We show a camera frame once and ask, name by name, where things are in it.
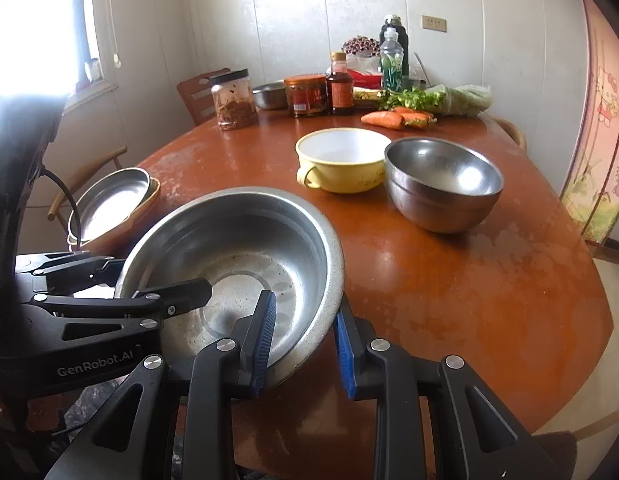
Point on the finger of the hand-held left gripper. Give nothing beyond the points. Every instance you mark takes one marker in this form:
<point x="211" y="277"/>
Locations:
<point x="179" y="297"/>
<point x="84" y="267"/>

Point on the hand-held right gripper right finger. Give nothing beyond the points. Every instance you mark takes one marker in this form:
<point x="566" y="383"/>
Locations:
<point x="345" y="355"/>

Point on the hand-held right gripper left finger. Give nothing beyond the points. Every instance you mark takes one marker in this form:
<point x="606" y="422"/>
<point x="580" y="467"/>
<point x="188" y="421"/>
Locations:
<point x="264" y="340"/>

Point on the round metal pan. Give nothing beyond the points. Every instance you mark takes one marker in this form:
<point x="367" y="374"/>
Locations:
<point x="109" y="200"/>

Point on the wide steel bowl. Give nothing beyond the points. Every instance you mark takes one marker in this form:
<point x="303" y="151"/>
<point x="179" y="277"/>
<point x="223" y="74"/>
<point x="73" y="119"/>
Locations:
<point x="269" y="240"/>

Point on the deep steel bowl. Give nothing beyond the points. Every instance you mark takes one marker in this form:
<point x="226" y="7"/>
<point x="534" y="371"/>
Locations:
<point x="429" y="205"/>

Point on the curved wooden armchair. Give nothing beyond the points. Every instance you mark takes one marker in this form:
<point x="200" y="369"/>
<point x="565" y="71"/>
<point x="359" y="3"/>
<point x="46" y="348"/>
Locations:
<point x="512" y="132"/>
<point x="89" y="175"/>

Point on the small clear container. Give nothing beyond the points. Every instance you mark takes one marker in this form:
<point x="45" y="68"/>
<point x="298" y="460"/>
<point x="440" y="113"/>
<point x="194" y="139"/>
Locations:
<point x="93" y="70"/>

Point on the black-lidded plastic jar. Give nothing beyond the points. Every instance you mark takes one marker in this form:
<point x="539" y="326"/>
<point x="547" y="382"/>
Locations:
<point x="234" y="105"/>

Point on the slatted wooden chair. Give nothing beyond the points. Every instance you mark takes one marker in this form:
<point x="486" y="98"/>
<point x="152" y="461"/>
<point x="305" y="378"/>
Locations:
<point x="197" y="95"/>

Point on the small steel basin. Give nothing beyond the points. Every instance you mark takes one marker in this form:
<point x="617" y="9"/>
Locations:
<point x="268" y="96"/>

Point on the orange-lidded jar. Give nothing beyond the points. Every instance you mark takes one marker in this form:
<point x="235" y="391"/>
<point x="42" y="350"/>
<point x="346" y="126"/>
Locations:
<point x="306" y="97"/>

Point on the carrot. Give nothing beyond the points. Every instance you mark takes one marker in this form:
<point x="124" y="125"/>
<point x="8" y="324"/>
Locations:
<point x="417" y="117"/>
<point x="382" y="120"/>

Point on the window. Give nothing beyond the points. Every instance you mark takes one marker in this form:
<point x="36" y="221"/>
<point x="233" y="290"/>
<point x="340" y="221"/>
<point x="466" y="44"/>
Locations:
<point x="34" y="25"/>

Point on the dark sauce bottle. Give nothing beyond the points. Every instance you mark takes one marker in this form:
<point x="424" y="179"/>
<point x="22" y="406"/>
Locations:
<point x="340" y="92"/>

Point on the small plate of food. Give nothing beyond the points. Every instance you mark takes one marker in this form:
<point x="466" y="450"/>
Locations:
<point x="367" y="95"/>

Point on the bag of green vegetables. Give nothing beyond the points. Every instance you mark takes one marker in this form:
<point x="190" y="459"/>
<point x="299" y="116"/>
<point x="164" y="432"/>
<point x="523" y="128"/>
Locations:
<point x="454" y="97"/>

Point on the red white tissue packet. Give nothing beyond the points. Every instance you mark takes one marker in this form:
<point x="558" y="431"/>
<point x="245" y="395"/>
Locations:
<point x="367" y="72"/>

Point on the clear plastic bottle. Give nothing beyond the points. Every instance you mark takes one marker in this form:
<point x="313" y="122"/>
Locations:
<point x="391" y="67"/>

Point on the dried flower ornament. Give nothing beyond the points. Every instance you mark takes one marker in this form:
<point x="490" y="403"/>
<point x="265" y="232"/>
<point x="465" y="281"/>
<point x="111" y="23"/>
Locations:
<point x="362" y="45"/>

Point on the black thermos bottle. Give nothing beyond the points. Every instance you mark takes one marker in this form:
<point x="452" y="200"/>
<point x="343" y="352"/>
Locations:
<point x="402" y="40"/>

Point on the pink cartoon door curtain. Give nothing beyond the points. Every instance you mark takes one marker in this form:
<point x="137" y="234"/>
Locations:
<point x="604" y="135"/>

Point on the beige wall switch plate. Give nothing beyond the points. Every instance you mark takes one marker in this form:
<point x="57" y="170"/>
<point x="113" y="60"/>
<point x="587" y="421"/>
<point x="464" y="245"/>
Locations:
<point x="433" y="22"/>

